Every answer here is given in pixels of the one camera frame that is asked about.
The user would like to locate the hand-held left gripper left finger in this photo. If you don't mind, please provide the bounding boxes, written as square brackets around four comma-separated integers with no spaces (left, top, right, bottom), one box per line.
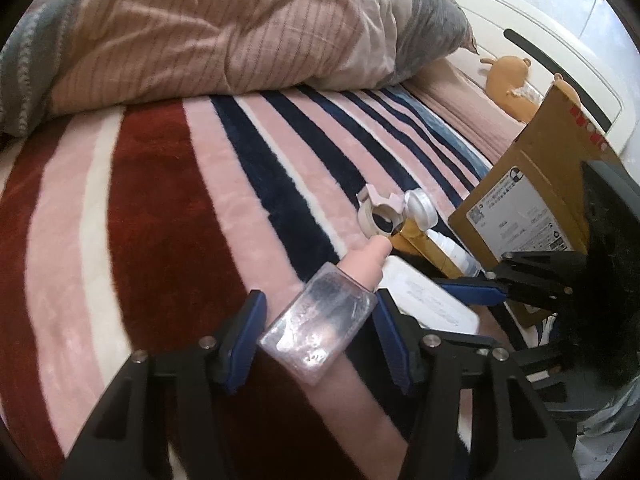
[60,289,268,480]

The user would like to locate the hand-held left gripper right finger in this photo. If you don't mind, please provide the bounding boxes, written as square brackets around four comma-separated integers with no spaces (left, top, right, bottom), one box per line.
[374,289,576,480]

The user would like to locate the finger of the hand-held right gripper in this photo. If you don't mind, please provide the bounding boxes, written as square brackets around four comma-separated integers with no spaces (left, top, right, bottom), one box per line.
[492,337,571,401]
[439,250,590,313]

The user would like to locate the white case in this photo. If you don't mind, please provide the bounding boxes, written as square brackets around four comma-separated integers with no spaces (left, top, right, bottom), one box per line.
[375,255,481,337]

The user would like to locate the clear bottle with pink cap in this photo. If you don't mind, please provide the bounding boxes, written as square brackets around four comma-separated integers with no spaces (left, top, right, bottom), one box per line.
[256,237,392,387]

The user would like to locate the small white bottle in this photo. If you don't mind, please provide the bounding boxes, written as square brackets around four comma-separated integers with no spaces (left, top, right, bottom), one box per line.
[425,230,482,277]

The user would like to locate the gold bottle with silver cap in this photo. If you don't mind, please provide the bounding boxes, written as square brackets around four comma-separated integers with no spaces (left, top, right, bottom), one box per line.
[389,188,466,279]

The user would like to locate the brown cardboard box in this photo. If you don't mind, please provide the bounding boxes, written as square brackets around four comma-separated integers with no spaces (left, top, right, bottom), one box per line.
[446,80,626,331]

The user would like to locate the red pink navy striped blanket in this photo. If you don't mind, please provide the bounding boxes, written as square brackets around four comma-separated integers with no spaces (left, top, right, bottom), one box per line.
[0,85,496,480]

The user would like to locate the pink bed sheet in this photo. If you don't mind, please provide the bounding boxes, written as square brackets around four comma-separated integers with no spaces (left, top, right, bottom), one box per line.
[407,54,531,167]

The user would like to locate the brown plush toy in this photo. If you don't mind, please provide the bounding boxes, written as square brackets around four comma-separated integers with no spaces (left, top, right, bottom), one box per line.
[479,54,545,124]

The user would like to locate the white bed headboard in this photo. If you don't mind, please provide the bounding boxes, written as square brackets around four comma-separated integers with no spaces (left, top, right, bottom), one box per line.
[414,0,640,161]

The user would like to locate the pink striped duvet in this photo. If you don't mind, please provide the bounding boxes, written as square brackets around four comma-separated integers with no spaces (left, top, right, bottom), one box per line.
[0,0,480,137]

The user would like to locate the pale pink ring clip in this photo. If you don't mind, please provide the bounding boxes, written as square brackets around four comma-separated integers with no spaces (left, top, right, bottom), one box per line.
[356,183,408,239]

